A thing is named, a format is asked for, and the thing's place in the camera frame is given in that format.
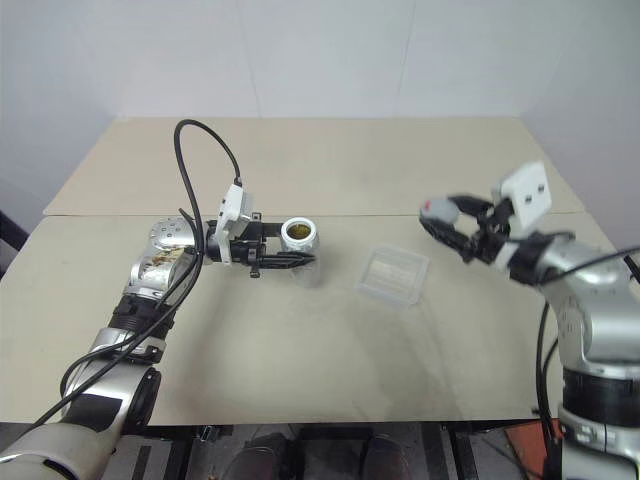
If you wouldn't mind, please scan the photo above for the red flat object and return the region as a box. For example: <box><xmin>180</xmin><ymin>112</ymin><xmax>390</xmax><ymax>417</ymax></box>
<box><xmin>502</xmin><ymin>424</ymin><xmax>551</xmax><ymax>480</ymax></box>

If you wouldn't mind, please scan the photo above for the dark rounded shape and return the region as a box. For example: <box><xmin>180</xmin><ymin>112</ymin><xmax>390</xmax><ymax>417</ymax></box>
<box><xmin>227</xmin><ymin>433</ymin><xmax>301</xmax><ymax>480</ymax></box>

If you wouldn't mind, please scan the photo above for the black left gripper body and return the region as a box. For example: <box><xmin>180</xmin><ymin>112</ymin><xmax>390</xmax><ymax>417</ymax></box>
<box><xmin>229</xmin><ymin>212</ymin><xmax>281</xmax><ymax>281</ymax></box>

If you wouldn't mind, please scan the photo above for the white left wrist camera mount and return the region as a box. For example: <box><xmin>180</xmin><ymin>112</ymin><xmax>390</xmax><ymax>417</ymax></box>
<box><xmin>215</xmin><ymin>183</ymin><xmax>255</xmax><ymax>266</ymax></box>

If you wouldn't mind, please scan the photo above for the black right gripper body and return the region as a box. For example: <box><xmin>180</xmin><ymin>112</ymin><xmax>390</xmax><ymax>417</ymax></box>
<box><xmin>462</xmin><ymin>197</ymin><xmax>517</xmax><ymax>267</ymax></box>

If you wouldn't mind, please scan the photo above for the clear plastic lid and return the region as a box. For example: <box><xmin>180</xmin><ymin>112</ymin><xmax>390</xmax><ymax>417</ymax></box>
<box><xmin>352</xmin><ymin>243</ymin><xmax>431</xmax><ymax>309</ymax></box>

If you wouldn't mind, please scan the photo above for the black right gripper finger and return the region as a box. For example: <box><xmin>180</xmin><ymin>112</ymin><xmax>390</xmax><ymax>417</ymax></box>
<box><xmin>448</xmin><ymin>193</ymin><xmax>494</xmax><ymax>217</ymax></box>
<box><xmin>419</xmin><ymin>215</ymin><xmax>479</xmax><ymax>264</ymax></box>

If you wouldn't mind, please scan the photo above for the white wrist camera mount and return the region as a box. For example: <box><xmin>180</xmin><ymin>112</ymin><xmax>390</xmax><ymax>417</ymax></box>
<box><xmin>491</xmin><ymin>159</ymin><xmax>554</xmax><ymax>271</ymax></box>
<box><xmin>215</xmin><ymin>183</ymin><xmax>255</xmax><ymax>266</ymax></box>

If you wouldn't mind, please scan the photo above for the clear glass jar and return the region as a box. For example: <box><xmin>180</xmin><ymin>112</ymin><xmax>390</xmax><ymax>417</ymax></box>
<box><xmin>278</xmin><ymin>216</ymin><xmax>322</xmax><ymax>290</ymax></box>

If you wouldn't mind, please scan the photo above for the black metal table frame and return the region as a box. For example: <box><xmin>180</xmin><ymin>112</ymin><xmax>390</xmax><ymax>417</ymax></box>
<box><xmin>0</xmin><ymin>422</ymin><xmax>566</xmax><ymax>480</ymax></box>

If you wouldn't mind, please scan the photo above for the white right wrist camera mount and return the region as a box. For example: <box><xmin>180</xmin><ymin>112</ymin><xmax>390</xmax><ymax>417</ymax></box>
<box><xmin>491</xmin><ymin>159</ymin><xmax>554</xmax><ymax>271</ymax></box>

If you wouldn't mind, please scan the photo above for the black furniture piece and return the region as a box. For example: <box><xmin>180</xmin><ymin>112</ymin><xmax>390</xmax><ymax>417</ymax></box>
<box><xmin>0</xmin><ymin>208</ymin><xmax>31</xmax><ymax>281</ymax></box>

